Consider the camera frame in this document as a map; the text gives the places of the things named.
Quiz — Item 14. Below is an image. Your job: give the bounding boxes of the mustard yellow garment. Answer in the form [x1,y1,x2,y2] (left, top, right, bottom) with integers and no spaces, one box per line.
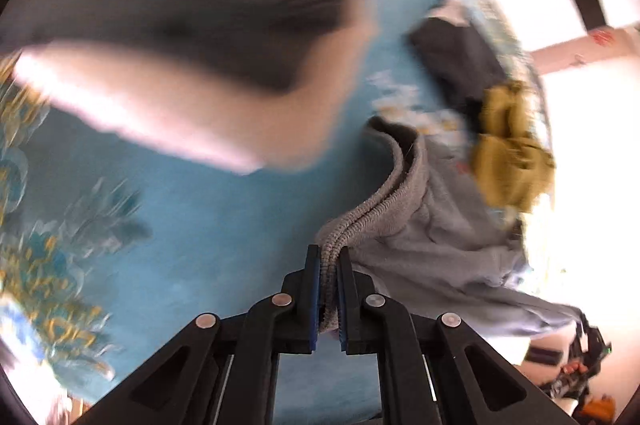
[470,80,557,212]

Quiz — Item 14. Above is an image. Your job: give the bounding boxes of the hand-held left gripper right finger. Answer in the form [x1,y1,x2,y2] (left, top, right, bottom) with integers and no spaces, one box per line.
[336,246,576,425]

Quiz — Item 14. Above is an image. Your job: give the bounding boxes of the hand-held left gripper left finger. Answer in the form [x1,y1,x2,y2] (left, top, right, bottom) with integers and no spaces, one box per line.
[75,245,321,425]

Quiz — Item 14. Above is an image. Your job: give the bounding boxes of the pink white post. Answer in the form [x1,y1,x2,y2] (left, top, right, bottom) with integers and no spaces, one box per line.
[530,25,640,73]

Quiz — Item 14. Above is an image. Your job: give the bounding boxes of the grey sweatshirt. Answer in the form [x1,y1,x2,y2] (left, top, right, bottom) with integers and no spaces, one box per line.
[315,115,583,338]

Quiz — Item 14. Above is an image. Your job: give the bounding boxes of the blue floral blanket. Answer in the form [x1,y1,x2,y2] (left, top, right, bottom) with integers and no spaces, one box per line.
[0,0,556,425]

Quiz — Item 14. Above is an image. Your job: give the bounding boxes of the black rectangular object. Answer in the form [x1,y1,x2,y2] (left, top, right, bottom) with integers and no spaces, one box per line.
[529,346,562,367]

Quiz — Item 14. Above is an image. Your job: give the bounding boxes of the black garment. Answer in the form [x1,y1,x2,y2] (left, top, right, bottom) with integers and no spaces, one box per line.
[407,0,507,118]

